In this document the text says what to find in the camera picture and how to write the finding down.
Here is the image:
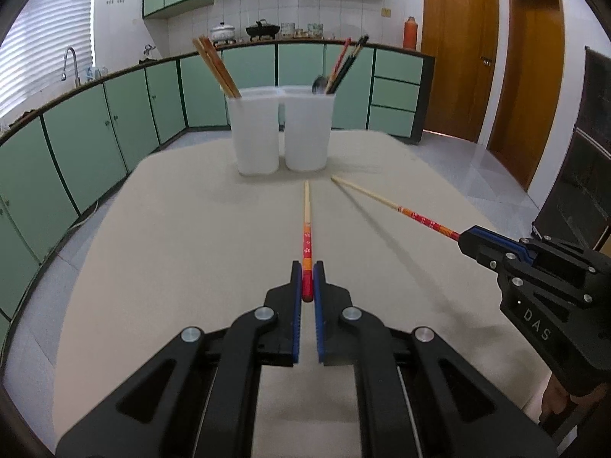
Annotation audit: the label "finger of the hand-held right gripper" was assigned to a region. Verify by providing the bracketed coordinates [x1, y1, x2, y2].
[458, 231, 509, 269]
[470, 224, 532, 252]

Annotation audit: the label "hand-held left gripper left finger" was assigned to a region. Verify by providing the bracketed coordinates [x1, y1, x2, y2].
[56, 260, 303, 458]

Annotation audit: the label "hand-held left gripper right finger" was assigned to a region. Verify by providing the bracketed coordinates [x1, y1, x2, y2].
[313, 260, 558, 458]

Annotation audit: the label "red and orange patterned chopstick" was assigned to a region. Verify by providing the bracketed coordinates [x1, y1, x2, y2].
[302, 180, 316, 303]
[331, 175, 462, 242]

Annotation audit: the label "white plastic utensil container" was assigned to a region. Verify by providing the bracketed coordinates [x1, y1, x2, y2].
[226, 87, 282, 176]
[279, 86, 337, 173]

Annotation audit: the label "plain wooden chopstick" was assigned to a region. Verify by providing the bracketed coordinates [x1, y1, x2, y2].
[202, 35, 242, 98]
[192, 38, 234, 98]

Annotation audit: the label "black chopstick with orange band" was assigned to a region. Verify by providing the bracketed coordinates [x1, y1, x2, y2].
[328, 40, 364, 94]

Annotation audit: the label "plain black chopstick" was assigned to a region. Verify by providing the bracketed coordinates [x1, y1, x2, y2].
[331, 34, 370, 94]

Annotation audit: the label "black chopstick with red end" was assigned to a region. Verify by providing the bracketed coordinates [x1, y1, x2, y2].
[325, 37, 352, 94]

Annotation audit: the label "person's right hand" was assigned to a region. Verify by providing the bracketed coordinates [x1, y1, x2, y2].
[541, 371, 579, 418]

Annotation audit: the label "dark furniture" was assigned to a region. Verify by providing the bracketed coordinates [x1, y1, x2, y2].
[532, 47, 611, 253]

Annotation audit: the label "brown wooden door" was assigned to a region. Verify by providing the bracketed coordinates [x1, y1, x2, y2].
[420, 0, 499, 143]
[487, 0, 566, 192]

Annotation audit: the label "black wok with lid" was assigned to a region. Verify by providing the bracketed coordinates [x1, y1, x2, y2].
[245, 20, 280, 42]

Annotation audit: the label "green kitchen counter cabinets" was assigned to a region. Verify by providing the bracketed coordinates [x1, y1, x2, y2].
[0, 40, 436, 339]

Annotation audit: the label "white cooking pot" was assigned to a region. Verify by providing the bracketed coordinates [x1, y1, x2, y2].
[210, 21, 237, 44]

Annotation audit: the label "metal sink faucet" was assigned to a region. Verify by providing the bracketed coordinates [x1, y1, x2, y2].
[62, 47, 81, 87]

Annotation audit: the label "window blinds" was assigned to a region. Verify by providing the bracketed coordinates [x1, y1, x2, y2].
[0, 0, 99, 125]

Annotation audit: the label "white cable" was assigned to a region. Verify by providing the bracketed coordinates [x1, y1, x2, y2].
[71, 198, 103, 230]

